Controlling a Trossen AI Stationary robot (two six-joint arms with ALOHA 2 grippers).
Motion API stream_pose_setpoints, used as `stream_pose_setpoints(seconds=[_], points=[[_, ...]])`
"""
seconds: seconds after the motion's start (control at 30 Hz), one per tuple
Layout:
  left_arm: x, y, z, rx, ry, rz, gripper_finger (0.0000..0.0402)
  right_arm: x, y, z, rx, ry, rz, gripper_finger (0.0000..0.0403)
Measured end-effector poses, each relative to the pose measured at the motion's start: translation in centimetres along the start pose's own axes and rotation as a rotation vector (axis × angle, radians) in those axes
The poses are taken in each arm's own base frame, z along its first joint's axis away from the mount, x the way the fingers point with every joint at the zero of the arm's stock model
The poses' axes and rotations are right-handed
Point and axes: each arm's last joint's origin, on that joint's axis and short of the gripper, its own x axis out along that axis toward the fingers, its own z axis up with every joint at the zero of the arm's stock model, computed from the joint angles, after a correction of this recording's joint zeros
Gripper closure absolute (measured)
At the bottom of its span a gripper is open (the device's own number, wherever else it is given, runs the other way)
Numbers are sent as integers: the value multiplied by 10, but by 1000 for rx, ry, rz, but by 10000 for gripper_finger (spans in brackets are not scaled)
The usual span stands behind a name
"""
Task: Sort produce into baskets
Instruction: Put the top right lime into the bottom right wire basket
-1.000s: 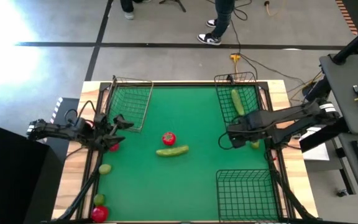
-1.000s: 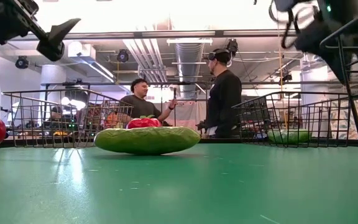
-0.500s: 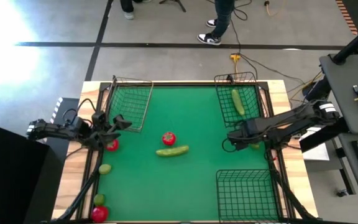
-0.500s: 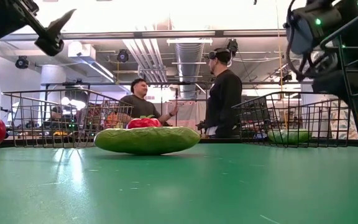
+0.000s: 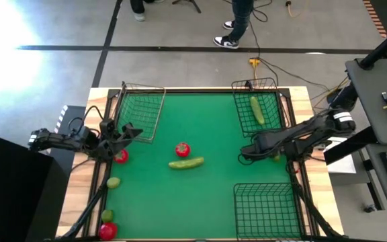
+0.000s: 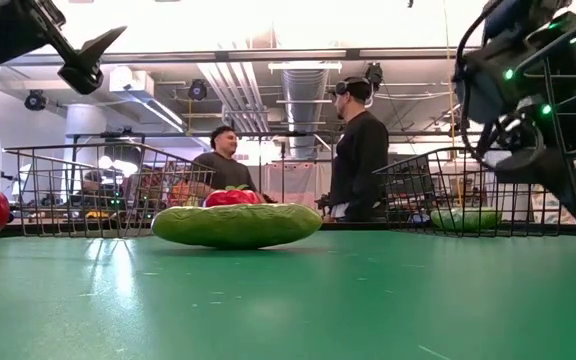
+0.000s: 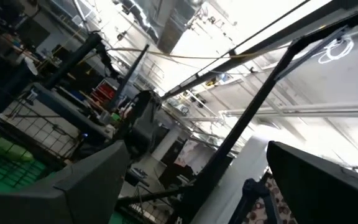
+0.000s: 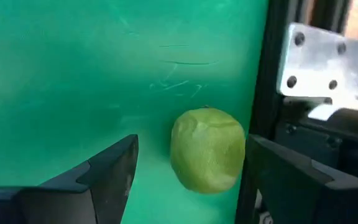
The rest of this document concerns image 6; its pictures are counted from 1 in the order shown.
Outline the black ceiling-hung camera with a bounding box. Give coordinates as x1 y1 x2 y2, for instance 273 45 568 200
364 61 385 89

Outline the person in black shirt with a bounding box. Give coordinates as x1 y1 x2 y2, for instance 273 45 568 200
321 75 391 224

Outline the wire basket for tomatoes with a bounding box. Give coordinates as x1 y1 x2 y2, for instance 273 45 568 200
2 141 215 239

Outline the wire basket for cucumbers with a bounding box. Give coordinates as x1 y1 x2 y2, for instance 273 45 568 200
372 146 567 237

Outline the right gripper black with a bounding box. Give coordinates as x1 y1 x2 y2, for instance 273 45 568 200
493 124 576 211

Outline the silver ceiling air duct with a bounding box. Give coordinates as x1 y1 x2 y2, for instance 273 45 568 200
280 67 330 160

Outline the black horizontal pipe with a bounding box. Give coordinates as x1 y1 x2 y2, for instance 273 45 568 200
65 130 469 139

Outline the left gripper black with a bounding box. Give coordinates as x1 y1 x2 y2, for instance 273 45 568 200
0 0 128 96

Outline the overhead aluminium frame bar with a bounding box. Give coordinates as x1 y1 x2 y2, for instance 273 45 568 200
5 46 576 65

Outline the person's headset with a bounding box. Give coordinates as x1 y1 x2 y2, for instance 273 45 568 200
334 75 375 109

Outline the white ceiling light fixture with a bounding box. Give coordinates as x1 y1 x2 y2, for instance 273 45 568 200
267 60 343 75

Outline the person in grey shirt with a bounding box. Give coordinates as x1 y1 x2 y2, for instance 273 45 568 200
191 124 272 205

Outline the white background curtain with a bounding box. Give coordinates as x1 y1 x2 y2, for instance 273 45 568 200
261 160 333 207

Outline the green plush cucumber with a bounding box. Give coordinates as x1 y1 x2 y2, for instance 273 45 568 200
150 201 324 250
430 206 503 232

